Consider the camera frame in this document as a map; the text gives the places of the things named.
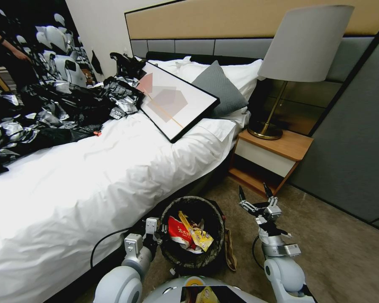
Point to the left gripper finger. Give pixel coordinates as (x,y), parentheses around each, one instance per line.
(161,228)
(159,241)

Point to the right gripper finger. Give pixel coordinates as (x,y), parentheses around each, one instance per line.
(271,197)
(247,205)

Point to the dark marbled trash bin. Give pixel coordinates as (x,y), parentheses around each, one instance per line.
(219,228)

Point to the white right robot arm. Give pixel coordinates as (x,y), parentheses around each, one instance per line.
(284,274)

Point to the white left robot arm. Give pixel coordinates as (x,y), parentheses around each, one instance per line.
(123,284)

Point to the red snack wrapper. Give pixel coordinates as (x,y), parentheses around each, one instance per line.
(178,233)

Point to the white crumpled paper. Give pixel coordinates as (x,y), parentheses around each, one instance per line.
(194,251)

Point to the yellow snack wrapper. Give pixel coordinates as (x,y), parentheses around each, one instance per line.
(199,237)

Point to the brown paper bag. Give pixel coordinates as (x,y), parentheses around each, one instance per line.
(230,252)

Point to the wooden white nightstand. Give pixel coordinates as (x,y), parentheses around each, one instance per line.
(271,151)

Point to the white robot front shell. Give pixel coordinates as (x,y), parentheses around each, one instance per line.
(167,290)

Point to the bed with white duvet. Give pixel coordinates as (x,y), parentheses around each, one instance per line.
(82,189)

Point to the grey quilted pillow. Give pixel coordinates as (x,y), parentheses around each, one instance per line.
(222,91)

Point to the white pillow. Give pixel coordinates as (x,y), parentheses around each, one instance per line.
(177,64)
(240,77)

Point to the black framed abstract picture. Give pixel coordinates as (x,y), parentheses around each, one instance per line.
(177,101)

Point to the brass lamp with white shade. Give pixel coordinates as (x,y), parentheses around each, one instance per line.
(303,44)

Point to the crumpled black silver printed cloth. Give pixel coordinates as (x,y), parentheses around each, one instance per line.
(50,110)

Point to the black bag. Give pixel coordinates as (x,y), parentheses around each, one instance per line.
(126,63)

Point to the tan and grey headboard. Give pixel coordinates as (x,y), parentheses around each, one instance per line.
(208,25)

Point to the person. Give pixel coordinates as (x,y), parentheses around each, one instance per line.
(6,63)

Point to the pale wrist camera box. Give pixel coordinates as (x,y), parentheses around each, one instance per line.
(273,211)
(152,225)

